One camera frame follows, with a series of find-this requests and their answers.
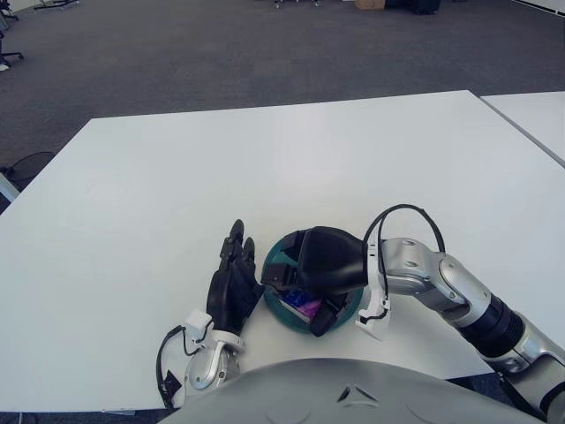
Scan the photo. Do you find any blue gum pack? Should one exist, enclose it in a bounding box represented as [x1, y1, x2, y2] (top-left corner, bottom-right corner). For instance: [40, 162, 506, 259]
[279, 288, 322, 322]

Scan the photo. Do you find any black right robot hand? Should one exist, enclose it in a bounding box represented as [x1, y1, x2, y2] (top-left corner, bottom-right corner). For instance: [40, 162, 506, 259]
[260, 225, 370, 338]

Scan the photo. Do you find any row of chair castors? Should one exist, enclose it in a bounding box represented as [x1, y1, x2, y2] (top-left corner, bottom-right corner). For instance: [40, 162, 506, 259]
[272, 0, 322, 10]

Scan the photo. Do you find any black cabinet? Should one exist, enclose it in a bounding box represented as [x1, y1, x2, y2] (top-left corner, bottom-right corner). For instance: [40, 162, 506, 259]
[410, 0, 442, 15]

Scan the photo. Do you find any black office chair base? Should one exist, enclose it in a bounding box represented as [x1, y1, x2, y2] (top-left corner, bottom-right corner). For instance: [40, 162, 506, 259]
[0, 47, 25, 68]

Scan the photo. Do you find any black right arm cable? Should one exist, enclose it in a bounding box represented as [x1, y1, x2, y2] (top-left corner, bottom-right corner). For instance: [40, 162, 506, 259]
[365, 203, 448, 256]

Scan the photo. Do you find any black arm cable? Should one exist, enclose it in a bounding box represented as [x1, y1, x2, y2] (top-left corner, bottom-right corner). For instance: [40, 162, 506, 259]
[365, 203, 448, 256]
[154, 325, 209, 408]

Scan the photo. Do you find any green round plate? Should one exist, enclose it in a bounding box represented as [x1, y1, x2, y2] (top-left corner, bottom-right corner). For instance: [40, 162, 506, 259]
[262, 229, 367, 334]

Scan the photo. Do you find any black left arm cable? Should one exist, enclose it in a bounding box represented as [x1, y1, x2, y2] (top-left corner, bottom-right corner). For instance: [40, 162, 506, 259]
[154, 325, 209, 408]

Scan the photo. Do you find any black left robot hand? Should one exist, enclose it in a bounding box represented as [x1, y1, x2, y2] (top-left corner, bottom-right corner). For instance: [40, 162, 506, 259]
[206, 218, 266, 337]

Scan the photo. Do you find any white table leg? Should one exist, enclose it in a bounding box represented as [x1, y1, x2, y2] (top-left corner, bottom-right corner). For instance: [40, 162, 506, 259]
[0, 171, 21, 203]

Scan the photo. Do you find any grey robot torso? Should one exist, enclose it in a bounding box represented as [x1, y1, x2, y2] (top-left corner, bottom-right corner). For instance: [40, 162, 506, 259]
[155, 357, 547, 424]

